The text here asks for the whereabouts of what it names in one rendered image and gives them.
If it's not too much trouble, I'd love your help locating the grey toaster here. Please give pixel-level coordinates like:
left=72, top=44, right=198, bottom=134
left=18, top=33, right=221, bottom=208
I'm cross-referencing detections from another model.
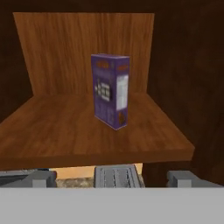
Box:
left=93, top=164, right=146, bottom=188

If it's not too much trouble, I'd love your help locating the brown wooden cabinet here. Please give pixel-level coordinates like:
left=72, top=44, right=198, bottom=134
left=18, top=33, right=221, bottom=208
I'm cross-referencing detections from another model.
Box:
left=0, top=0, right=224, bottom=188

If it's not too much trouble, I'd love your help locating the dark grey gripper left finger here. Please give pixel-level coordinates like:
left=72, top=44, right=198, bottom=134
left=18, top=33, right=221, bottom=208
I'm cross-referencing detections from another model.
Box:
left=0, top=170, right=58, bottom=188

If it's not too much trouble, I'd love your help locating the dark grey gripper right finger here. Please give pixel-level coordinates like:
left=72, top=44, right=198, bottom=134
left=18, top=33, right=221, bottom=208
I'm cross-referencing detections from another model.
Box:
left=166, top=170, right=224, bottom=188

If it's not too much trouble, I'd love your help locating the purple cereal box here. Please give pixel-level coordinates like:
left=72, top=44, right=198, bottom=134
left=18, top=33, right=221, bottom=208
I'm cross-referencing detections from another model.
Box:
left=90, top=53, right=130, bottom=131

